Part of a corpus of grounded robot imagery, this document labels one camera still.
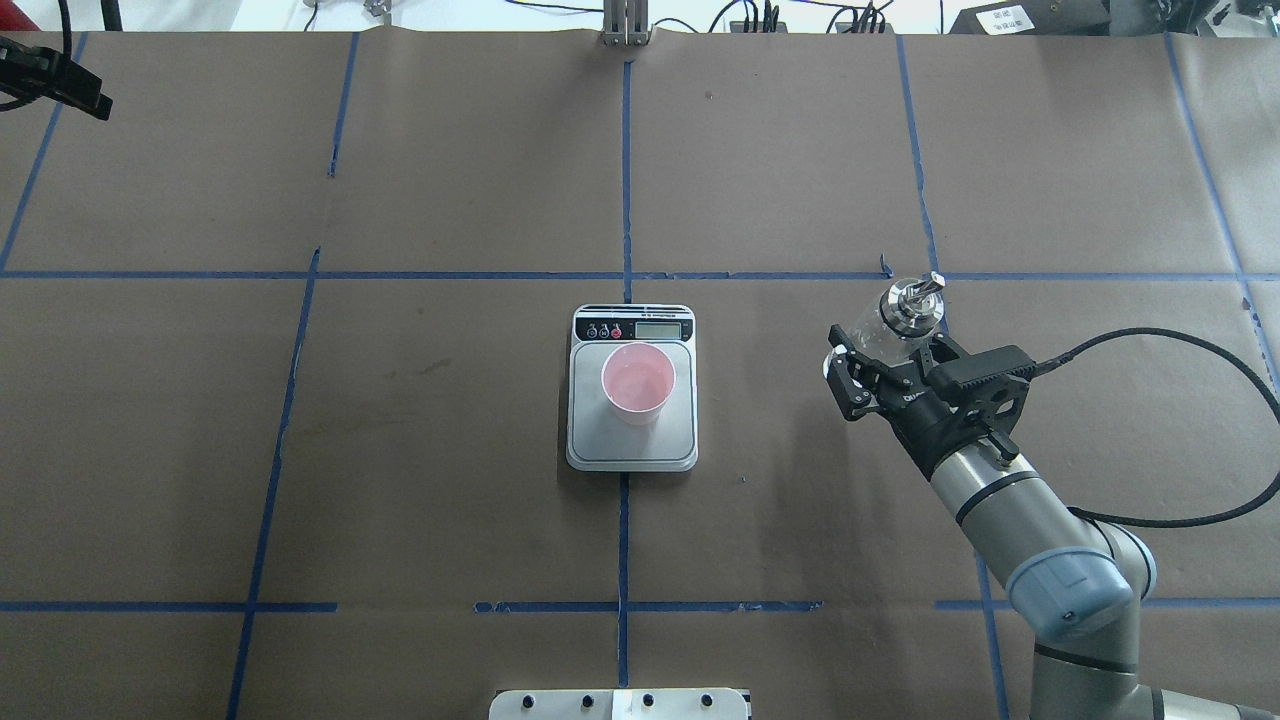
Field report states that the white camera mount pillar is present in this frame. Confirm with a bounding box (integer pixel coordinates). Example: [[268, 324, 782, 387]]
[[488, 687, 754, 719]]

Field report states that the silver digital kitchen scale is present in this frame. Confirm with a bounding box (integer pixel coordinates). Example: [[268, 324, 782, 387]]
[[566, 304, 700, 473]]

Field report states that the glass sauce bottle metal spout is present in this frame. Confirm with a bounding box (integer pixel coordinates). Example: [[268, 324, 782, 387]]
[[847, 272, 946, 366]]

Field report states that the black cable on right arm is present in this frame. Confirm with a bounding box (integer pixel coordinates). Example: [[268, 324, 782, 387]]
[[1030, 327, 1280, 529]]

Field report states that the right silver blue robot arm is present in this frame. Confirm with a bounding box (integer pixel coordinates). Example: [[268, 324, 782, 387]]
[[823, 325, 1277, 719]]

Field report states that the pink plastic cup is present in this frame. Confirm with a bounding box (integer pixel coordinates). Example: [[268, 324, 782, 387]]
[[600, 342, 676, 427]]

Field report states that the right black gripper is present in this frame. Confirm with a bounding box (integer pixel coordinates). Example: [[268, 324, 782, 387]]
[[823, 324, 1030, 479]]

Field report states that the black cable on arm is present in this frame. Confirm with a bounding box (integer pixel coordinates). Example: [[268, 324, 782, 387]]
[[0, 0, 73, 111], [1030, 327, 1280, 529]]

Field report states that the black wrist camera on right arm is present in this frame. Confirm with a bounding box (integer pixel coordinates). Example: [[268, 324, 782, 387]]
[[925, 346, 1036, 406]]

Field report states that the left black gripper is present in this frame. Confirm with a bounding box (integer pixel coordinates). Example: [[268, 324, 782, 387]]
[[1, 38, 113, 120]]

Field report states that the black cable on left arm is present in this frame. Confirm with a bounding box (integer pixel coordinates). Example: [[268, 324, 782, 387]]
[[0, 0, 73, 111]]

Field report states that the aluminium frame post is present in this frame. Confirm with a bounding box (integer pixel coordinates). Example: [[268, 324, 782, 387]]
[[600, 0, 652, 47]]

